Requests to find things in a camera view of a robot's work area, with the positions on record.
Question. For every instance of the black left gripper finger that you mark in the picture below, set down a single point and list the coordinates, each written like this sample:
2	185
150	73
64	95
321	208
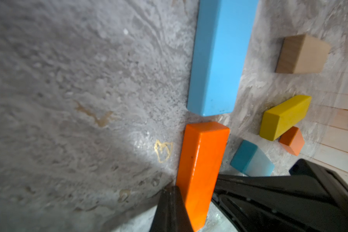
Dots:
171	214

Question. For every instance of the natural wooden block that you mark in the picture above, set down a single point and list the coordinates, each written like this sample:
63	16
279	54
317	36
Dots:
302	54

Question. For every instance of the long yellow wooden block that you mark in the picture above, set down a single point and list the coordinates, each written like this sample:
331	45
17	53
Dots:
284	116

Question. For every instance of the orange wooden block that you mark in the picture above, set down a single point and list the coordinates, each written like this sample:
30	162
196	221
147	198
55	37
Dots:
200	161
292	141

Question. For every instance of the light blue wooden block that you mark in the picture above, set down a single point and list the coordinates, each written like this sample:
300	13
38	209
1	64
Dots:
222	37

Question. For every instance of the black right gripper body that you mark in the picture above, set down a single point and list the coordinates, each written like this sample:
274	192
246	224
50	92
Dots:
311	198

